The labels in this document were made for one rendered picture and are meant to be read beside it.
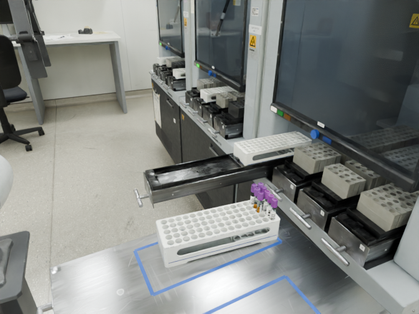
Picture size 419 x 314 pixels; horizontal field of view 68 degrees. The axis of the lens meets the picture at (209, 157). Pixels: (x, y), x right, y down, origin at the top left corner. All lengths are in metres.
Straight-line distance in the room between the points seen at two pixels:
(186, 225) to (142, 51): 3.91
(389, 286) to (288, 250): 0.27
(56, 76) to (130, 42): 1.04
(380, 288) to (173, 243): 0.54
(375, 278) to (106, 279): 0.66
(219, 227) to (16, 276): 0.57
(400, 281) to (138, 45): 4.10
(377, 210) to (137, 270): 0.64
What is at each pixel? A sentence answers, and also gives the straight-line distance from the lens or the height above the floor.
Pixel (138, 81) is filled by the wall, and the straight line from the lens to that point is 4.61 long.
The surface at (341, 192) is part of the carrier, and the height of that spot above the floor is 0.84.
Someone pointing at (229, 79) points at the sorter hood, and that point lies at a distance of 1.55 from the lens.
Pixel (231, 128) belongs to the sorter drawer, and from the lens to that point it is 1.51.
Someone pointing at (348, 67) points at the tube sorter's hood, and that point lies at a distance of 0.95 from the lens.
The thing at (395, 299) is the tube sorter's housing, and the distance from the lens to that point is 0.93.
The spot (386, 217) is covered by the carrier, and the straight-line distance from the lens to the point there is 0.95.
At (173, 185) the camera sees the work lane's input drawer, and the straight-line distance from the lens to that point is 1.05.
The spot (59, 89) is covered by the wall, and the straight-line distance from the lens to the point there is 4.56.
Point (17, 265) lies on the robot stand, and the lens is 1.07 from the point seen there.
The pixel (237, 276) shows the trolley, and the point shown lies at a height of 0.82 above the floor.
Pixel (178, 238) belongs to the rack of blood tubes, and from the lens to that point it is 0.74.
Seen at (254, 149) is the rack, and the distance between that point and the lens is 1.15.
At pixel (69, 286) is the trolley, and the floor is 0.82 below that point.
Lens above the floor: 1.39
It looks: 29 degrees down
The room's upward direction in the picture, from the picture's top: straight up
